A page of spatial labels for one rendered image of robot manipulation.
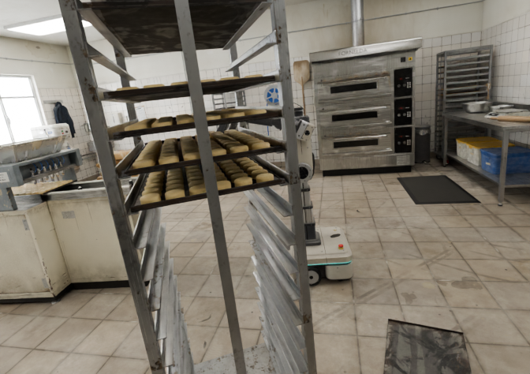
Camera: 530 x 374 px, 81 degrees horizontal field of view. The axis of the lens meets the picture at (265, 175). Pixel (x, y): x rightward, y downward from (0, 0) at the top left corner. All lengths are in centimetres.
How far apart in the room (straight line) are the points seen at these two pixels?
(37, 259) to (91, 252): 37
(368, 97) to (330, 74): 70
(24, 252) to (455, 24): 658
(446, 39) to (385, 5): 119
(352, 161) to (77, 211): 402
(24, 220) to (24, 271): 45
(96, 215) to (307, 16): 497
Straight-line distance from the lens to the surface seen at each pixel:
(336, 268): 249
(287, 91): 81
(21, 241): 308
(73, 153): 338
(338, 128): 516
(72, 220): 298
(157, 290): 100
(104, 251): 294
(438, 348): 216
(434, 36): 649
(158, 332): 100
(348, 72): 521
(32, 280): 321
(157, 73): 720
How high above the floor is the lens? 146
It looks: 14 degrees down
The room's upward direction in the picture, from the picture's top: 7 degrees counter-clockwise
